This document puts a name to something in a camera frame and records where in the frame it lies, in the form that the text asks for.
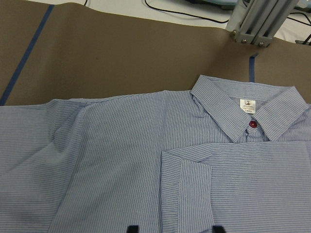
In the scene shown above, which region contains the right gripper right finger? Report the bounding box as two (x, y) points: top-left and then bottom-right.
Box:
(212, 225), (226, 233)

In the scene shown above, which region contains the grey aluminium frame post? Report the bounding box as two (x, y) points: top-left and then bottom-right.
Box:
(225, 0), (298, 47)

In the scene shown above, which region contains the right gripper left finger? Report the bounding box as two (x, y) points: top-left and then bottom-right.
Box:
(127, 225), (138, 233)

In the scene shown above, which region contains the brown table cover mat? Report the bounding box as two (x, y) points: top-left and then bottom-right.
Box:
(0, 0), (311, 105)

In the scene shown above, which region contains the blue striped button shirt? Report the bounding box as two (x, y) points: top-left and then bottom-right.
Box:
(0, 76), (311, 233)

